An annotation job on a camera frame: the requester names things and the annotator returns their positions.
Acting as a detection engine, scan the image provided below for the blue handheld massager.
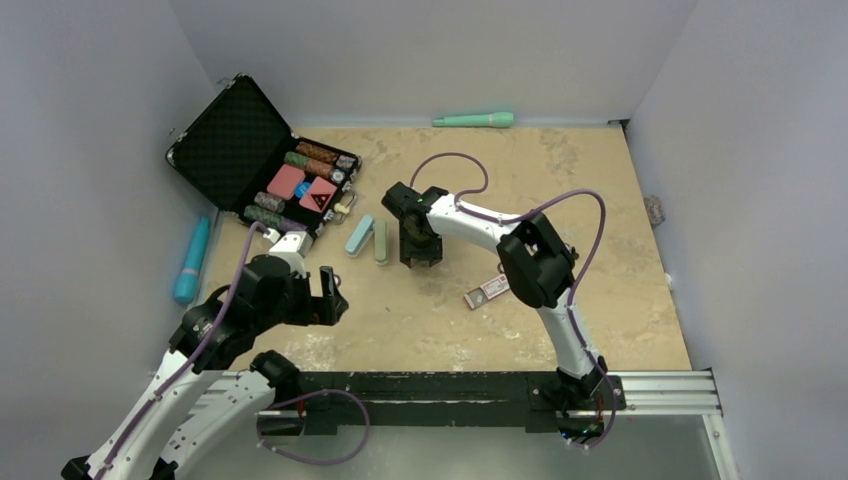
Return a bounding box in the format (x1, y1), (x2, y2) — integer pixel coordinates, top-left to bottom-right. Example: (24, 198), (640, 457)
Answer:
(173, 217), (211, 305)

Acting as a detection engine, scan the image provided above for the aluminium frame rail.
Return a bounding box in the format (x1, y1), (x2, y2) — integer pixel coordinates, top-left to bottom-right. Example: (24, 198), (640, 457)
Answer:
(244, 371), (722, 448)

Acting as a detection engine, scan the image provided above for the black poker chip case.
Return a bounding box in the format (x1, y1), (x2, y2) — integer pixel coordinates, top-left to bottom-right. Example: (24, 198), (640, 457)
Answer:
(166, 72), (362, 237)

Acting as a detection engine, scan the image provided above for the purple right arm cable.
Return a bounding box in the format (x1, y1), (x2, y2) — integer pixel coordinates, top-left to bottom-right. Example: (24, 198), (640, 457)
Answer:
(409, 152), (619, 452)

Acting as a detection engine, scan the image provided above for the red white staple box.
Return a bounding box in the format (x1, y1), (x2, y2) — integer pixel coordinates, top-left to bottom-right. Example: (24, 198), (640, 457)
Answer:
(463, 274), (510, 310)

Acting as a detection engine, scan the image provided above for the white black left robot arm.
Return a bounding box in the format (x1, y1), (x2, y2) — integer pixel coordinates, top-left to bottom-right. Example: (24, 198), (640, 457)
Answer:
(60, 254), (349, 479)

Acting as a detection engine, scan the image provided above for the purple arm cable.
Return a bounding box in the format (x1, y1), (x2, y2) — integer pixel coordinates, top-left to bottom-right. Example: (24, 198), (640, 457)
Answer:
(409, 152), (619, 452)
(92, 221), (270, 480)

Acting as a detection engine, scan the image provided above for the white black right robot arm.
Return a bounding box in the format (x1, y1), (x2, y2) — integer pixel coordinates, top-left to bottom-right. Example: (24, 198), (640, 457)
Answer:
(381, 182), (624, 410)

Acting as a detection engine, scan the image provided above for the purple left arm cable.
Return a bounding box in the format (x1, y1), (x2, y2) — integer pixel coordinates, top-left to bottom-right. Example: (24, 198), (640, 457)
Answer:
(92, 221), (270, 480)

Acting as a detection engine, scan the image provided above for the green stapler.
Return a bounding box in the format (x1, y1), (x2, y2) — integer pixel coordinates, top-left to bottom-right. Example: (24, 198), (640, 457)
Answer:
(373, 218), (389, 266)

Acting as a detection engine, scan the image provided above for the pink card deck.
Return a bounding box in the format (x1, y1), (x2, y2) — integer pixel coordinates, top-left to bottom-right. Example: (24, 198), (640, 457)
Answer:
(266, 164), (306, 200)

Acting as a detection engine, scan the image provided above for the red triangle card deck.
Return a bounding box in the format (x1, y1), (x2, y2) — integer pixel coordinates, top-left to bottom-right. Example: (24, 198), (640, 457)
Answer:
(299, 177), (337, 213)

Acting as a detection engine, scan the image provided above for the teal green handheld massager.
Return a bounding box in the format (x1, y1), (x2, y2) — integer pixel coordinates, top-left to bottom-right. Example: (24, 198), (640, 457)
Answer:
(431, 112), (515, 128)

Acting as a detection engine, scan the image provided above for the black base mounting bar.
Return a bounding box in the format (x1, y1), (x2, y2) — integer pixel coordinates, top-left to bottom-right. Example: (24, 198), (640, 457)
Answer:
(260, 371), (626, 439)

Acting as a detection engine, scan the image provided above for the light blue stapler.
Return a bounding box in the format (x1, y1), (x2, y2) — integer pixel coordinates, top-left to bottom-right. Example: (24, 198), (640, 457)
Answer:
(344, 215), (375, 258)

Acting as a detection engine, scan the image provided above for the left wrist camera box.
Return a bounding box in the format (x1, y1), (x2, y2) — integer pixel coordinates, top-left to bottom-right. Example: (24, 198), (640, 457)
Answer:
(263, 229), (313, 259)

